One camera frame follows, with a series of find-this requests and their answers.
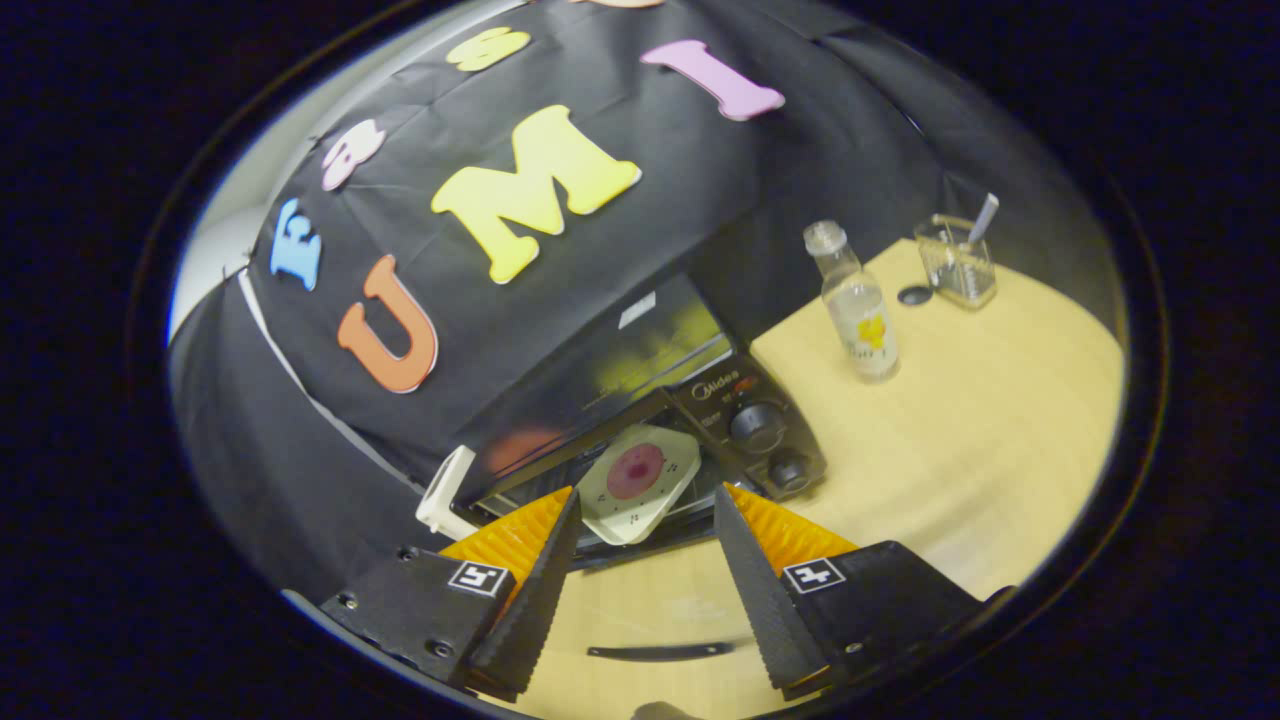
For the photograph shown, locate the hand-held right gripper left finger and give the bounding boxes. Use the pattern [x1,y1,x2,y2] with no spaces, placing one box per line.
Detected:
[320,487,583,703]

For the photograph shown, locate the black electric oven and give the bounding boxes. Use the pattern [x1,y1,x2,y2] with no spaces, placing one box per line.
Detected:
[465,272,831,663]

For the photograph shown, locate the black backdrop cloth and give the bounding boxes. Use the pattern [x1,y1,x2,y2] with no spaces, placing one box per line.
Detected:
[165,0,1126,601]

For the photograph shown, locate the white square plate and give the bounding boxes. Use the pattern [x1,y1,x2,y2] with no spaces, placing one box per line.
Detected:
[575,423,703,546]

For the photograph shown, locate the clear plastic bottle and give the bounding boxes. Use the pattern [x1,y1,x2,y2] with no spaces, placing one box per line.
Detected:
[803,220,901,384]

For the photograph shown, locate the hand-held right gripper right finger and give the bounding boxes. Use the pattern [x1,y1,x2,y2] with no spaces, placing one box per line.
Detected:
[713,483,986,701]

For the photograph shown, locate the metal wire cutlery holder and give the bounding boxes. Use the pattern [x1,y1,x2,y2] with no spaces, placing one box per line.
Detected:
[913,213,998,309]

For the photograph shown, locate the pink round food slice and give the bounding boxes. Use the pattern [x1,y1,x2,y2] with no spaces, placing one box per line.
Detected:
[605,443,668,501]

